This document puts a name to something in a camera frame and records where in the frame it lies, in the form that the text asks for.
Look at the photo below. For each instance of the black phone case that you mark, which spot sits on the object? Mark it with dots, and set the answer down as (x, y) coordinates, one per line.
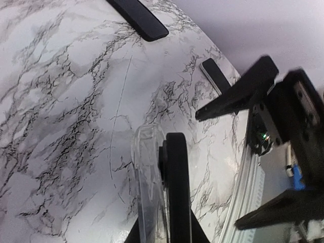
(141, 19)

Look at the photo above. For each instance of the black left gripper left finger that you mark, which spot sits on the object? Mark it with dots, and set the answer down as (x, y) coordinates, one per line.
(134, 234)

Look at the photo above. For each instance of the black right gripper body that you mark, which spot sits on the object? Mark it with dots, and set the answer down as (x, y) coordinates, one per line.
(294, 113)

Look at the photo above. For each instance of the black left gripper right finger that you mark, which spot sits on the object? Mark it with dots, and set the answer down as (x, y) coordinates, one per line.
(198, 235)

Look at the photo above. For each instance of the black smartphone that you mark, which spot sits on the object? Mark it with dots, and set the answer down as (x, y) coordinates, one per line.
(173, 166)
(215, 76)

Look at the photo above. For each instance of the front aluminium rail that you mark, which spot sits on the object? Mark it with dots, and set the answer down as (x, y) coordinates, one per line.
(246, 197)

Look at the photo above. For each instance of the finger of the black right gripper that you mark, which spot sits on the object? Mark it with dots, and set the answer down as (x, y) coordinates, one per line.
(291, 206)
(249, 90)

